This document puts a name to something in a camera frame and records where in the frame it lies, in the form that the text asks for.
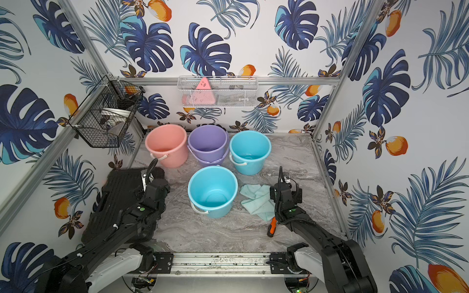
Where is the mint green microfiber cloth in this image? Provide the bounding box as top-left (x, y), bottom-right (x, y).
top-left (240, 184), bottom-right (275, 222)

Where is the pink plastic bucket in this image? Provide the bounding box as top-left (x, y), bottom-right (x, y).
top-left (145, 124), bottom-right (189, 168)

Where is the teal bucket with white handle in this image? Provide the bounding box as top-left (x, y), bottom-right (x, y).
top-left (229, 131), bottom-right (272, 176)

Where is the purple plastic bucket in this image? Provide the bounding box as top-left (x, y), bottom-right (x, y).
top-left (188, 125), bottom-right (229, 167)

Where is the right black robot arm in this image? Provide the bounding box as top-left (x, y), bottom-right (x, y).
top-left (271, 179), bottom-right (377, 293)

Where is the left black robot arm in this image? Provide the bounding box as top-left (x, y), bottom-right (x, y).
top-left (34, 178), bottom-right (170, 293)

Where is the black ribbed case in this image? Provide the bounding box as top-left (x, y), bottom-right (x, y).
top-left (81, 167), bottom-right (170, 244)

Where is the pink triangular sponge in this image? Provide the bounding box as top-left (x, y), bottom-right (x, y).
top-left (186, 77), bottom-right (216, 106)

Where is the orange handled screwdriver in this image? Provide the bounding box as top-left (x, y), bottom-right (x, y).
top-left (267, 217), bottom-right (277, 238)

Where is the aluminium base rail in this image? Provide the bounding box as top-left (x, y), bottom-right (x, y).
top-left (73, 250), bottom-right (373, 278)

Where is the black wire basket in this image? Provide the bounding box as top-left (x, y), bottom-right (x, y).
top-left (67, 76), bottom-right (145, 148)

